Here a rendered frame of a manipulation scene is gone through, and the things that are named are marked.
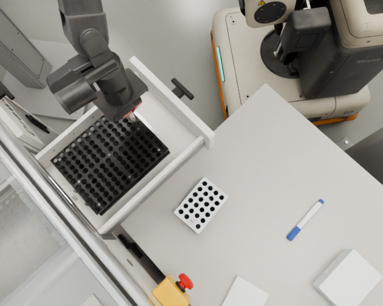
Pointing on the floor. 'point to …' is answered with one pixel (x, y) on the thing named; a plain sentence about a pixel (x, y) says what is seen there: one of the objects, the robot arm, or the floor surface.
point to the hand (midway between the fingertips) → (128, 110)
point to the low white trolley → (270, 211)
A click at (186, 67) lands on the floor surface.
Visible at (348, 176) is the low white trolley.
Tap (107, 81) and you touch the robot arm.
